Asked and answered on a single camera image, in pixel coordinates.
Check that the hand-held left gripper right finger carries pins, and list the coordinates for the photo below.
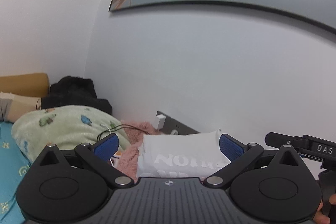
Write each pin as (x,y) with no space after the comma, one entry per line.
(231,148)

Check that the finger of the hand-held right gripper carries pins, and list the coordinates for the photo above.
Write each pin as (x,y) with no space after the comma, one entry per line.
(275,138)

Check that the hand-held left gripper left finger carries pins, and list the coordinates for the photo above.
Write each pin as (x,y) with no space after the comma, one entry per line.
(106,148)

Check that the white printed t-shirt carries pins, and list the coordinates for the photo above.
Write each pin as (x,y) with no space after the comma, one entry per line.
(178,148)

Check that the person's right hand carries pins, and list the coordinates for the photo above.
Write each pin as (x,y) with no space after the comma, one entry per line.
(323,219)

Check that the pink fluffy blanket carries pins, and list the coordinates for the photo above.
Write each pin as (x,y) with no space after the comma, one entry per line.
(128,158)

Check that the green printed fleece blanket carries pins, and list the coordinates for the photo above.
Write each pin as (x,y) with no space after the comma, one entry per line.
(65,129)

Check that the white charger plug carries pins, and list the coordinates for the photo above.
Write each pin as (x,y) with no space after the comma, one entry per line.
(160,123)

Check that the black clothing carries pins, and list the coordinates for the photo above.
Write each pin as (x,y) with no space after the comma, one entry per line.
(73,95)

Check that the teal printed bed sheet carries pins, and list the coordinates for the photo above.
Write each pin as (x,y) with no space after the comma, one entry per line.
(10,161)

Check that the grey and beige patchwork pillow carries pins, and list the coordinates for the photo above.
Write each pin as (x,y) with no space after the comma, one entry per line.
(18,106)

